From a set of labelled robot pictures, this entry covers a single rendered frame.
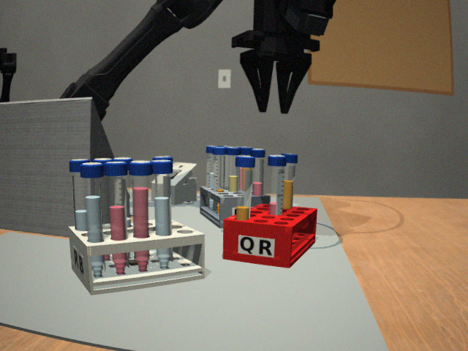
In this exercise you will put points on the red test tube rack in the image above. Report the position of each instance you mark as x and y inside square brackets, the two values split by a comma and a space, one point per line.
[271, 242]

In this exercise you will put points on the white test tube rack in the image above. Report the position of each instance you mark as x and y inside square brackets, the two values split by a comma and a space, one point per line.
[188, 255]

